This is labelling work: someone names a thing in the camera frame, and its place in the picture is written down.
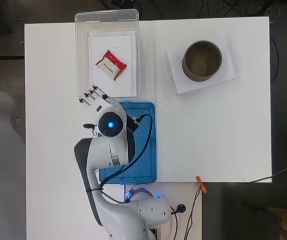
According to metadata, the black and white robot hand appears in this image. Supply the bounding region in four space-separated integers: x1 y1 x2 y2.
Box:
78 85 125 117

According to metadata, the red and white packet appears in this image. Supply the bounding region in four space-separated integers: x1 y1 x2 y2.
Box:
95 49 128 82

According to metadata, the blue plastic box lid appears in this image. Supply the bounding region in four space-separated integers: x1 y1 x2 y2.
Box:
97 101 159 185

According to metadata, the clear plastic box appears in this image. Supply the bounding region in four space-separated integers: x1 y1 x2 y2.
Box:
74 8 141 101

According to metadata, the white flat box stand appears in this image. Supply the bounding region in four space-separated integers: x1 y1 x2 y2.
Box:
165 33 237 96

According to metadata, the brown round tub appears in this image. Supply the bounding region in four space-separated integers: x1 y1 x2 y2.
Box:
181 40 223 83

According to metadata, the orange clamp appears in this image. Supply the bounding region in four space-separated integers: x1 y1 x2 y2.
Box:
196 175 208 194

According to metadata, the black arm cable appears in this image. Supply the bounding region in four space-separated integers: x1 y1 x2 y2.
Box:
86 113 154 204

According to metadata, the thin grey cable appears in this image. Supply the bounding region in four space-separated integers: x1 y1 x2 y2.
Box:
182 189 202 240

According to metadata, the black floor cable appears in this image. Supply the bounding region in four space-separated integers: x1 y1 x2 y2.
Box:
269 35 281 83

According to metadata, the grey floor cable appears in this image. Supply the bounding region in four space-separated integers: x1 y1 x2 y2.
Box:
246 165 287 185

